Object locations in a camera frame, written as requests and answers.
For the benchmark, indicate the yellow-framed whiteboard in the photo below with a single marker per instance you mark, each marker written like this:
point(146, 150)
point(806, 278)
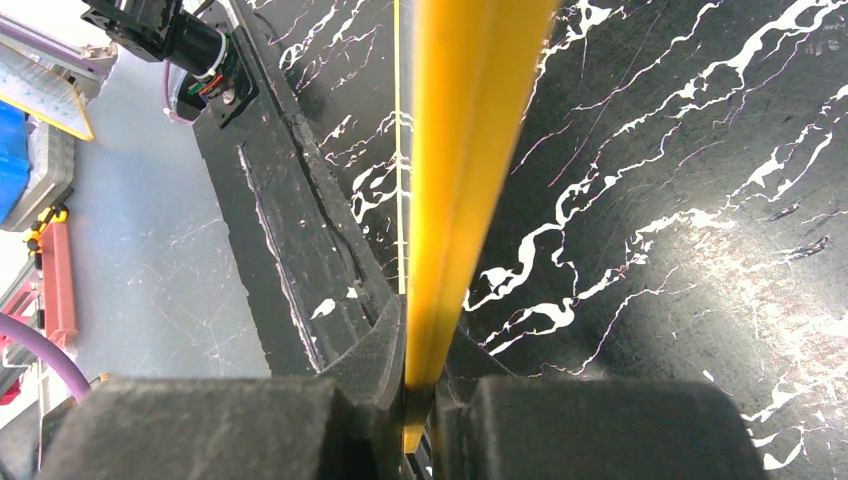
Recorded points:
point(473, 70)

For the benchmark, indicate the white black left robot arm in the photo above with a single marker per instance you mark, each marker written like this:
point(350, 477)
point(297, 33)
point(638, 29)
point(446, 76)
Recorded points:
point(205, 53)

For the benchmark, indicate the red clamp tool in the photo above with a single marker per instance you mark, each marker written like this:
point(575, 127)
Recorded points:
point(42, 294)

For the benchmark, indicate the blue grey storage box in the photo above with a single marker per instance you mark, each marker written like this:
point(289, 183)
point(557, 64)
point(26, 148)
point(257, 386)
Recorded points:
point(42, 116)

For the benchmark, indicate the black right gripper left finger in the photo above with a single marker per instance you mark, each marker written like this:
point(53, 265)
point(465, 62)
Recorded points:
point(342, 423)

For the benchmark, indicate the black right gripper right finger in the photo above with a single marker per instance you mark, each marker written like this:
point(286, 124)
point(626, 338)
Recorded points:
point(488, 423)

